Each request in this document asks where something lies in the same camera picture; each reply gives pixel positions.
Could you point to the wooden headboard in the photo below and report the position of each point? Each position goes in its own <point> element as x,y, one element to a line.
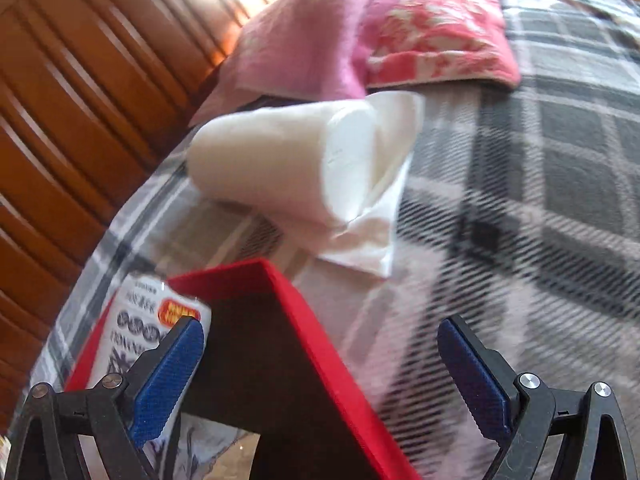
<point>94,95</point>

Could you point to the white tissue roll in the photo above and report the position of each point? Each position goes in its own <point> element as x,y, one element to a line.
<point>330,175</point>

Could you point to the white patterned tube package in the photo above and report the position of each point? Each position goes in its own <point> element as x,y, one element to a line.
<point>140,315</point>

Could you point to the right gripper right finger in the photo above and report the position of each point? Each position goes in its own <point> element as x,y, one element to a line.
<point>520,413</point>

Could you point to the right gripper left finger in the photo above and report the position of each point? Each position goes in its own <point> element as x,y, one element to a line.
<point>121,413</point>

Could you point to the red storage box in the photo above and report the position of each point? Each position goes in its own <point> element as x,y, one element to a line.
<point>270,368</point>

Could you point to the grey plaid bed blanket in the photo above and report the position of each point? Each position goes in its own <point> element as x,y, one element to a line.
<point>520,213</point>

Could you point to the pink floral pillow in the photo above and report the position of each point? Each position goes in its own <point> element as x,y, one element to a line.
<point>327,50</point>

